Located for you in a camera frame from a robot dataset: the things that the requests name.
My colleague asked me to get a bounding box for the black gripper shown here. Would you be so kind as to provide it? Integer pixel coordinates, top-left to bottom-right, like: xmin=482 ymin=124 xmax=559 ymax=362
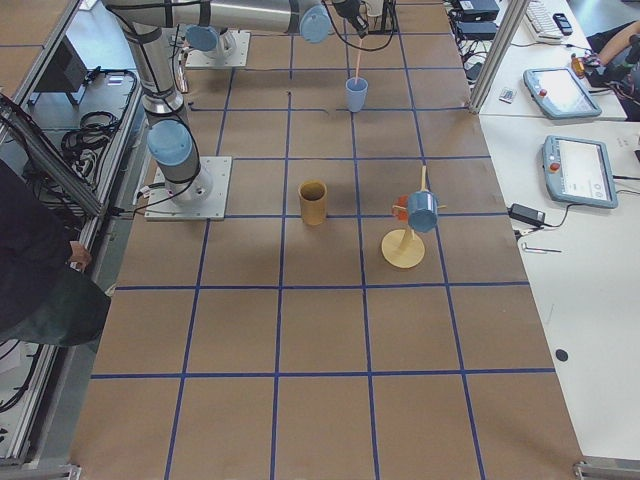
xmin=332 ymin=0 xmax=369 ymax=39

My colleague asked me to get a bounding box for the light blue plastic cup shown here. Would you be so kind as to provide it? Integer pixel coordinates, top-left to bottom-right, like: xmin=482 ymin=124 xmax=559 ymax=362
xmin=345 ymin=77 xmax=368 ymax=113

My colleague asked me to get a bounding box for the seated person's forearm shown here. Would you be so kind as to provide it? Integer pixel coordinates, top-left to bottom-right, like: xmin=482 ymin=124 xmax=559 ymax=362
xmin=584 ymin=21 xmax=639 ymax=67

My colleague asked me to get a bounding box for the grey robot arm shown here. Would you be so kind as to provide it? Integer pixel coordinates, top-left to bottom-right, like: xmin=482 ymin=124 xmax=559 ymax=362
xmin=104 ymin=0 xmax=368 ymax=203

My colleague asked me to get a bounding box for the small colourful remote control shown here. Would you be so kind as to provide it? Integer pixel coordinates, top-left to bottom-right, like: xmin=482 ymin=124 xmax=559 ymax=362
xmin=499 ymin=87 xmax=516 ymax=104

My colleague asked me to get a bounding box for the bamboo cylinder holder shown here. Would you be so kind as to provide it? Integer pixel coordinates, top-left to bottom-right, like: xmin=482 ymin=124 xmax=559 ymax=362
xmin=298 ymin=180 xmax=327 ymax=226

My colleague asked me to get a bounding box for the white keyboard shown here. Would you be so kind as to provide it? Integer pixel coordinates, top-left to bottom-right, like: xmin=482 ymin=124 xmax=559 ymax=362
xmin=523 ymin=1 xmax=564 ymax=44

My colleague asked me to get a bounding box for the blue mug on stand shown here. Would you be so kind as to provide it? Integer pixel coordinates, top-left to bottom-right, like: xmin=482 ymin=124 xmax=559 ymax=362
xmin=407 ymin=190 xmax=438 ymax=233

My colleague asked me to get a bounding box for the red mug on stand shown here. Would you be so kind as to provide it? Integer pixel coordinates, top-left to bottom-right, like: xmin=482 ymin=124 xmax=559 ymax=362
xmin=392 ymin=195 xmax=409 ymax=222

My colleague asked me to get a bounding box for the upper teach pendant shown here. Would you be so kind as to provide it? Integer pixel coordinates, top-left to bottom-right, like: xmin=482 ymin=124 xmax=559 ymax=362
xmin=523 ymin=67 xmax=602 ymax=119

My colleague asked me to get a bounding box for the teach pendant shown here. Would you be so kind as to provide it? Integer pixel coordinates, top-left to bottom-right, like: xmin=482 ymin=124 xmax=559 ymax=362
xmin=523 ymin=67 xmax=602 ymax=119
xmin=541 ymin=135 xmax=618 ymax=209

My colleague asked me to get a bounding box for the black power brick on desk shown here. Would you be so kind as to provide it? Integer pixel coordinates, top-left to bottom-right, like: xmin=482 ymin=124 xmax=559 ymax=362
xmin=508 ymin=203 xmax=545 ymax=227

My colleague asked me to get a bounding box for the lower teach pendant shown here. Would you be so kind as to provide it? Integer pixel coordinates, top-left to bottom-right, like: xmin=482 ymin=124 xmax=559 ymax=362
xmin=541 ymin=135 xmax=618 ymax=209

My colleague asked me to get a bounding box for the metal allen key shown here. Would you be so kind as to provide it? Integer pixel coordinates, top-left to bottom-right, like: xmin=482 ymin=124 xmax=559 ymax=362
xmin=520 ymin=242 xmax=561 ymax=254

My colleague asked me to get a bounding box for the person in dark clothes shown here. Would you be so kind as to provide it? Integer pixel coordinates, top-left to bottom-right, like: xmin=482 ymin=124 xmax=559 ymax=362
xmin=1 ymin=163 xmax=110 ymax=347

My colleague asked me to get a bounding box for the black wire mug rack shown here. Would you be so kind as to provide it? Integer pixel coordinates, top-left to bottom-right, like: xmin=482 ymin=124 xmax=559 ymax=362
xmin=363 ymin=0 xmax=398 ymax=35

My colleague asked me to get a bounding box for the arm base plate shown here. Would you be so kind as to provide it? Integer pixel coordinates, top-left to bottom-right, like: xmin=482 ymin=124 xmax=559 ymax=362
xmin=185 ymin=30 xmax=251 ymax=70
xmin=144 ymin=156 xmax=232 ymax=221

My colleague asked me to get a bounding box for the aluminium frame post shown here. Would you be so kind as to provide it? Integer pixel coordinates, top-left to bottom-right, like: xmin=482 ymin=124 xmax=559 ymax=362
xmin=468 ymin=0 xmax=529 ymax=114

